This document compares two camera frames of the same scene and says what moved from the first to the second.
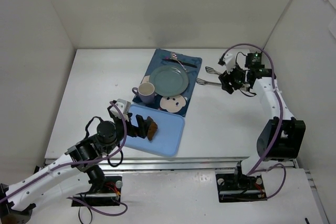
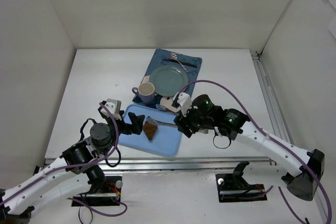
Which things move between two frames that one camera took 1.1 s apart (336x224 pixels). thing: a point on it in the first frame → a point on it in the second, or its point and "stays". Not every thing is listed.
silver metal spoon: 174,55 stays
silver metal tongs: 199,81 → 203,131
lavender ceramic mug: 146,91 stays
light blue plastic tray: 168,138 stays
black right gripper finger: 225,85 → 183,128
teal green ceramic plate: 169,81 stays
